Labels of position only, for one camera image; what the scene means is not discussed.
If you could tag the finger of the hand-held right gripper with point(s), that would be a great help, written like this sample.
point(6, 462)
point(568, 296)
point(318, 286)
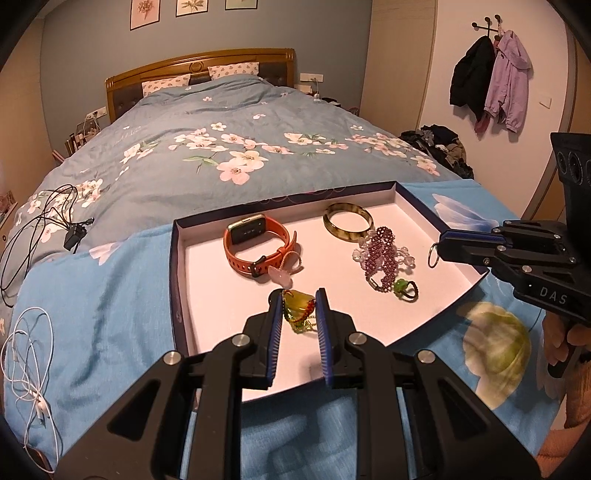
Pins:
point(471, 251)

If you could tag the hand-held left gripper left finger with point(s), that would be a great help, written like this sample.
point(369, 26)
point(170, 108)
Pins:
point(276, 332)

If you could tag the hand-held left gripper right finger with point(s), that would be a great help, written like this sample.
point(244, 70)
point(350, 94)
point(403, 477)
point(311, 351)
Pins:
point(323, 337)

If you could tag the yellow glass charm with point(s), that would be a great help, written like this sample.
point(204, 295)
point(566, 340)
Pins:
point(295, 307)

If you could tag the pink stone pendant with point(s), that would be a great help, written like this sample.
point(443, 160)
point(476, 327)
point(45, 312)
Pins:
point(281, 276)

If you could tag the dark blue cardboard tray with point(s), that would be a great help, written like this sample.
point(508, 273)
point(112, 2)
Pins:
point(217, 300)

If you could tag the person's right forearm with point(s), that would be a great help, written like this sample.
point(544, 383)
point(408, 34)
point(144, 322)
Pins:
point(579, 397)

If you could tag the person's right hand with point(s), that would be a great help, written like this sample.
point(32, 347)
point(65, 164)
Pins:
point(556, 337)

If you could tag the tortoiseshell bangle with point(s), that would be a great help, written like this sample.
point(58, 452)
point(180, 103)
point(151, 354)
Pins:
point(344, 236)

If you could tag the orange smartwatch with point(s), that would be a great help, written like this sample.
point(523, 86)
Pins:
point(244, 233)

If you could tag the pile of dark clothes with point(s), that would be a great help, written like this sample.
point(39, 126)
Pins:
point(438, 147)

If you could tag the dark pink garment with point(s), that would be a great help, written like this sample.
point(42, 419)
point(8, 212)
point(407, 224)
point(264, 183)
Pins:
point(482, 124)

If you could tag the purple jacket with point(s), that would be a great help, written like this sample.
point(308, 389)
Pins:
point(510, 83)

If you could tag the black jacket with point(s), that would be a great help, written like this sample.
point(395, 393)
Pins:
point(471, 78)

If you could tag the light blue flower blanket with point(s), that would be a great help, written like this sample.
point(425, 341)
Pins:
point(92, 300)

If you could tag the pink fleece cloth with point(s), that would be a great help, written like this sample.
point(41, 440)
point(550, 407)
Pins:
point(554, 450)

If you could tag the grey-blue floral duvet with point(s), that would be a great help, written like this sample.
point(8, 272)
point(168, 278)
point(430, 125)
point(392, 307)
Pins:
point(184, 120)

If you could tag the white earphones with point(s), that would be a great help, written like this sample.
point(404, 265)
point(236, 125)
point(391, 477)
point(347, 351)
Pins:
point(39, 406)

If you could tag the white patterned pillow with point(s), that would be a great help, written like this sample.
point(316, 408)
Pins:
point(166, 84)
point(233, 70)

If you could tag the wooden bed headboard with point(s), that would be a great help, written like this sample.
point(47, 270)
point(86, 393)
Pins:
point(198, 62)

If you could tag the framed flower picture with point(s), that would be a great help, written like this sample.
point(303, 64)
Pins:
point(241, 3)
point(145, 14)
point(191, 7)

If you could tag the white wall switch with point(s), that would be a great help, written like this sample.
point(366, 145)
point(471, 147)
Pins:
point(545, 102)

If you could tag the white wall socket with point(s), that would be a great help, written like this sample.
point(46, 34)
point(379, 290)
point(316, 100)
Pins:
point(96, 113)
point(308, 77)

